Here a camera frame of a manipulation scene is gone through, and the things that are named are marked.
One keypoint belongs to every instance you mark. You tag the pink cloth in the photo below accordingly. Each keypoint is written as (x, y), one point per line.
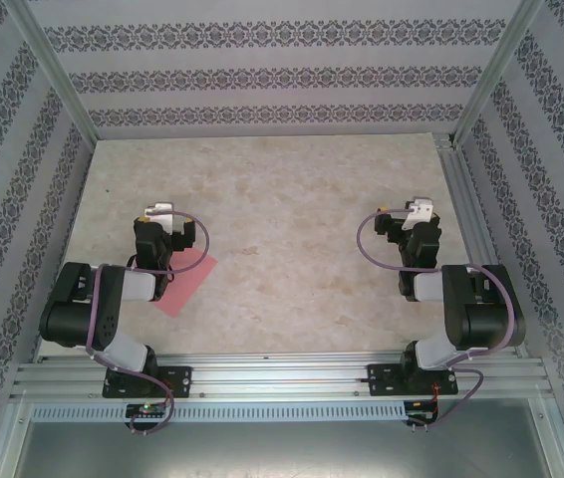
(187, 281)

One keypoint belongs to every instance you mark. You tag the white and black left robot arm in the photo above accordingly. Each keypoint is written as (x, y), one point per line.
(63, 318)

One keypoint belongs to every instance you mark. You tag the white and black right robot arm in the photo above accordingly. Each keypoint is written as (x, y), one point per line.
(486, 323)

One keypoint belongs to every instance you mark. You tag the grey metal sheet panel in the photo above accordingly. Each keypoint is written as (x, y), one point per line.
(282, 448)

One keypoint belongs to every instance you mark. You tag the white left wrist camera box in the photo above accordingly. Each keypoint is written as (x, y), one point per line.
(162, 206)

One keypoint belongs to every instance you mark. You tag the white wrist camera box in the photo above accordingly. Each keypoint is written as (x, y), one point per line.
(421, 206)
(162, 206)

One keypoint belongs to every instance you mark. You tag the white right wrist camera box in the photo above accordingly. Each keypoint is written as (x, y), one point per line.
(421, 206)

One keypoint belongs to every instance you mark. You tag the aluminium side rail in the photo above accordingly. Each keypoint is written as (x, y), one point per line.
(454, 164)

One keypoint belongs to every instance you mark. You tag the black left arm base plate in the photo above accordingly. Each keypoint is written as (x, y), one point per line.
(182, 381)

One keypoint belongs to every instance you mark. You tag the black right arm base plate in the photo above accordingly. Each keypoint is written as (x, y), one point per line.
(381, 378)

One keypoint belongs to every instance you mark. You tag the aluminium frame post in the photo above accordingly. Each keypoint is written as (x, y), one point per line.
(53, 65)
(498, 70)

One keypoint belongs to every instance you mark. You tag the long aluminium mounting rail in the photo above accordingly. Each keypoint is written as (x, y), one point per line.
(282, 378)

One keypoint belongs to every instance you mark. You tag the aluminium frame beam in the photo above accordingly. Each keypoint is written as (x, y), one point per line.
(5, 443)
(558, 438)

